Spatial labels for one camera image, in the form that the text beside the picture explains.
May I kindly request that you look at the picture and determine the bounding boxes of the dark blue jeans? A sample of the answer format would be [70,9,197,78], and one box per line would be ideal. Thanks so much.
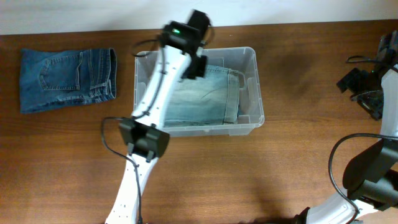
[19,48,117,114]

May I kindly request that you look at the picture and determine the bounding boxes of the clear plastic storage bin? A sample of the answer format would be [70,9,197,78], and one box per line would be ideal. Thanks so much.
[134,47,265,137]

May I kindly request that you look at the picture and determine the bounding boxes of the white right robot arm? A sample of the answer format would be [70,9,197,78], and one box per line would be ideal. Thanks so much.
[292,31,397,224]

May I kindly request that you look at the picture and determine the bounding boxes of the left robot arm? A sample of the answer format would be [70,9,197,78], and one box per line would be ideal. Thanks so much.
[105,10,211,224]

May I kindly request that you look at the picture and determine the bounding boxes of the light blue jeans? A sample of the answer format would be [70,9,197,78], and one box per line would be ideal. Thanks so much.
[164,65,241,128]

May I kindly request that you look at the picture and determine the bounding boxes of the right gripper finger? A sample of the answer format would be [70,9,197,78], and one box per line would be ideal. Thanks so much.
[336,68,369,93]
[350,90,383,120]

